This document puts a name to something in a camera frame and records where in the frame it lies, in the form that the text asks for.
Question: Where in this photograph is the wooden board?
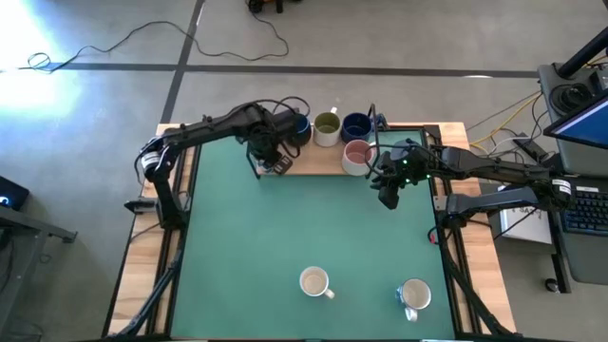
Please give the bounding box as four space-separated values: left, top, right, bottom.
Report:
255 135 376 177

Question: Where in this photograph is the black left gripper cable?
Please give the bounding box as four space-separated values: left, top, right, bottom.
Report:
227 95 313 120

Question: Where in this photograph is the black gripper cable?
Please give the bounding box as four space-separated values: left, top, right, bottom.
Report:
227 95 313 120
364 143 398 181

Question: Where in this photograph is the blue screen computer monitor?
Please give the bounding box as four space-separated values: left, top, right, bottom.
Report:
543 92 608 151

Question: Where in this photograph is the green table mat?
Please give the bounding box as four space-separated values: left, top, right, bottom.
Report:
170 128 457 339

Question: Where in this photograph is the grey equipment cart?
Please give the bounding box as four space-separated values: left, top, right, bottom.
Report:
538 61 608 287

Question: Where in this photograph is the black mug blue interior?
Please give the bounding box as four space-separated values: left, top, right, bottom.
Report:
286 113 314 147

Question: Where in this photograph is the white mug pink interior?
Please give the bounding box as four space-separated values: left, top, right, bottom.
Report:
340 139 377 178

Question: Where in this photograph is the black pole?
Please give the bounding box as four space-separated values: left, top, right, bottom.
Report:
555 40 608 80

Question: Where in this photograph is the white mug blue floral print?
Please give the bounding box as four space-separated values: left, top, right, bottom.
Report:
394 277 433 323

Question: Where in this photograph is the black metal shelf frame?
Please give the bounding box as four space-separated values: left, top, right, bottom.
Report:
245 103 387 181

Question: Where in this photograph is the black keyboard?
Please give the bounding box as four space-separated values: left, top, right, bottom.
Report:
560 186 608 237

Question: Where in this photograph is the grey side table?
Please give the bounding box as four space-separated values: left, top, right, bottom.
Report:
0 203 79 333

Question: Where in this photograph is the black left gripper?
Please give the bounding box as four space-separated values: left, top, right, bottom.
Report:
244 110 295 177

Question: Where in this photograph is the black power strip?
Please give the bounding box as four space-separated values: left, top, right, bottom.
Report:
512 134 547 162

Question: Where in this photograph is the navy blue glazed mug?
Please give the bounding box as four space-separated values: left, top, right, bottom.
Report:
340 111 374 144

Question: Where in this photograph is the green leaf pattern mug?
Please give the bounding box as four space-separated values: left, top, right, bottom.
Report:
298 265 336 301

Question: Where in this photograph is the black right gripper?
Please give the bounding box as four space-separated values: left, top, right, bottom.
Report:
372 138 431 211

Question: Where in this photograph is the black floor cable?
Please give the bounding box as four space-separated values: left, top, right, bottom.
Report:
18 0 291 73

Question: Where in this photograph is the black device with light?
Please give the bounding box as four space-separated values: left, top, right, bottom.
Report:
0 175 30 213

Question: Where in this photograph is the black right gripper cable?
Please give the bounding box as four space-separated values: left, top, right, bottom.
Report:
364 143 398 181

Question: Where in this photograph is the white mug olive interior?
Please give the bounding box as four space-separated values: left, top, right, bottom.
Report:
311 106 342 149

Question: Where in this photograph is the white paper box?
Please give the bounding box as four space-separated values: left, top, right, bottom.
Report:
498 203 555 246

